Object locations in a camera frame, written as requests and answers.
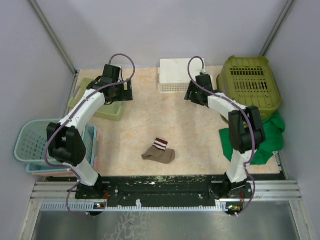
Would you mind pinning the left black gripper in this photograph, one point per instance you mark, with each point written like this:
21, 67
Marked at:
126, 95

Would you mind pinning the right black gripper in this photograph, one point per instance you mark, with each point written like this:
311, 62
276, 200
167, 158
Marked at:
189, 95

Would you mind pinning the pale green basket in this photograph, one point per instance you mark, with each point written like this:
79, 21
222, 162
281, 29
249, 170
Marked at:
113, 112

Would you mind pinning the white perforated basket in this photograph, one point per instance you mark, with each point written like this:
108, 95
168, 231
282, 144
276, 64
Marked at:
173, 74

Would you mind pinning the large olive green basket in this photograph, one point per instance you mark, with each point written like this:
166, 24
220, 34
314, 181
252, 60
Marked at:
250, 82

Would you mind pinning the teal lattice basket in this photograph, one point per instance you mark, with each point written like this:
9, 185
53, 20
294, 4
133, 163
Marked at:
31, 142

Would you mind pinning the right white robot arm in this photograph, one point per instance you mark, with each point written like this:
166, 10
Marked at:
246, 130

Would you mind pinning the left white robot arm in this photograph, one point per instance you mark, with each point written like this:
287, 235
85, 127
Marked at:
64, 139

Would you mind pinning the light blue tray basket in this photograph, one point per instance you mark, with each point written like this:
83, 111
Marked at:
40, 170

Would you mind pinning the brown striped sock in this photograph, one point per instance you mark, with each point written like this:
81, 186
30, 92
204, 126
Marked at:
159, 152

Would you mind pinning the pink tray basket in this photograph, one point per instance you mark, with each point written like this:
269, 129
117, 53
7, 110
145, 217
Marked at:
97, 150

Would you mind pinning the green cloth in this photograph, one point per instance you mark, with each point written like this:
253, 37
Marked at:
274, 127

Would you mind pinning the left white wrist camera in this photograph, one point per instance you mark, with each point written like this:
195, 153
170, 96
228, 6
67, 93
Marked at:
121, 74

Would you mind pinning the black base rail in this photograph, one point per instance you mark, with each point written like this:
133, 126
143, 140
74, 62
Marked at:
165, 191

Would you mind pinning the white slotted cable duct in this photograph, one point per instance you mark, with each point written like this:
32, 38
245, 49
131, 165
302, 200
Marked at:
77, 206

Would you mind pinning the aluminium frame rail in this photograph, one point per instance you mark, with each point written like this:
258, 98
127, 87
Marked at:
277, 190

